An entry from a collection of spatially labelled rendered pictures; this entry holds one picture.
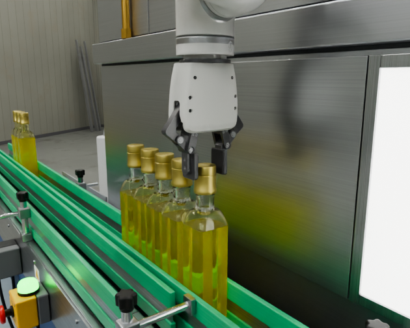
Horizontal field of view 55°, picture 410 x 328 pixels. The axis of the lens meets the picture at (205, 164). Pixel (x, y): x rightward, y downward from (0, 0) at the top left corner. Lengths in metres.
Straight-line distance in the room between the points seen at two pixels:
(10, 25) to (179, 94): 9.83
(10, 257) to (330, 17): 1.00
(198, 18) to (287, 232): 0.36
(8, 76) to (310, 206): 9.71
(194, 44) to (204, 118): 0.10
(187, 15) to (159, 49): 0.40
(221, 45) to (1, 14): 9.73
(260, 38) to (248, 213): 0.30
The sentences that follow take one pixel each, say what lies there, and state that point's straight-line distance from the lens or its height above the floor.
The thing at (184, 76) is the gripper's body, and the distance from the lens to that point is 0.55.
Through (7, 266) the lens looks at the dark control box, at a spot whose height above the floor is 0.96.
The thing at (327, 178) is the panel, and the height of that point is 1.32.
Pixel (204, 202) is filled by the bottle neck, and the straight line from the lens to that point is 0.61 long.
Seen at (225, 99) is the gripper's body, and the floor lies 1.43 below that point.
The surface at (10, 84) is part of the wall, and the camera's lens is 10.17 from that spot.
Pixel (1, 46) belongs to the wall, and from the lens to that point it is 10.09.
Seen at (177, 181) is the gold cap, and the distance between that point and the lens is 0.64.
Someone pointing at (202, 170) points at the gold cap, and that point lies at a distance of 0.59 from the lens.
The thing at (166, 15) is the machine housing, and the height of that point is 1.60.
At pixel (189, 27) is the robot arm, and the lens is 0.56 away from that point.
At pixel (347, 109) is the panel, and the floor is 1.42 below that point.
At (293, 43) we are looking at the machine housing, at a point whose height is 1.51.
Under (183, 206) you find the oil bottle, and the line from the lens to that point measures 0.65.
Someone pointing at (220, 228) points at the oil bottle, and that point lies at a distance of 0.62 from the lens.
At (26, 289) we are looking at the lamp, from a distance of 0.98.
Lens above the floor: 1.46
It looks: 12 degrees down
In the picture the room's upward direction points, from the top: straight up
